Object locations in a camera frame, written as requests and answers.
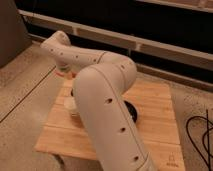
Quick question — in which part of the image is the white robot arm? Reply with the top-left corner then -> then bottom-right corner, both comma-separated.
41,31 -> 157,171

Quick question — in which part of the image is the white lidded cup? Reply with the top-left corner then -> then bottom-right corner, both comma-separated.
64,97 -> 78,116

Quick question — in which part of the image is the white window railing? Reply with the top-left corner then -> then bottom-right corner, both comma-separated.
19,10 -> 213,69

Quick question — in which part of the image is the wooden folding table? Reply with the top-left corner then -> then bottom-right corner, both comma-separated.
35,78 -> 185,171

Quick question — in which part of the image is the dark blue bowl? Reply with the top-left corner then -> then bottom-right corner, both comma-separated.
125,101 -> 138,123

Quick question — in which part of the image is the black floor cable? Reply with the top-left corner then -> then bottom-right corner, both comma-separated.
185,109 -> 213,158

